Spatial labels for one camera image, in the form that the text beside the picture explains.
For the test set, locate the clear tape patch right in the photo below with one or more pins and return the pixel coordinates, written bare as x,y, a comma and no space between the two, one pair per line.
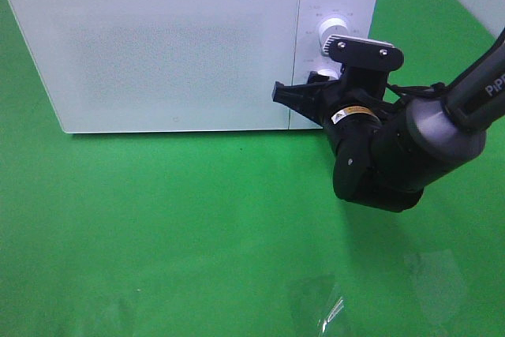
438,284

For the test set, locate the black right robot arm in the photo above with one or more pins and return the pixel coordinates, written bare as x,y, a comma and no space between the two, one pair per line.
391,141

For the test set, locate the white microwave knob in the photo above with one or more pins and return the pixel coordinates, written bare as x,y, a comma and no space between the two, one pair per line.
329,73
332,26

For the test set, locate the white microwave door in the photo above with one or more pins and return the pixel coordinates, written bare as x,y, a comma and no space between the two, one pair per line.
118,66

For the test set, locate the clear tape patch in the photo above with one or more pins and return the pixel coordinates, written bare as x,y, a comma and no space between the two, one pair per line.
318,307
438,284

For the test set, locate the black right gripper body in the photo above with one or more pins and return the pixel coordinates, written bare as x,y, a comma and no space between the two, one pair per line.
352,107

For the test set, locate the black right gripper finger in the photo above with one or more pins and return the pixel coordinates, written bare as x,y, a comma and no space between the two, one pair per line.
304,99
315,77

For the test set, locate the white microwave oven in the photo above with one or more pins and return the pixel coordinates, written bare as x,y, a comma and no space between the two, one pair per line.
308,54

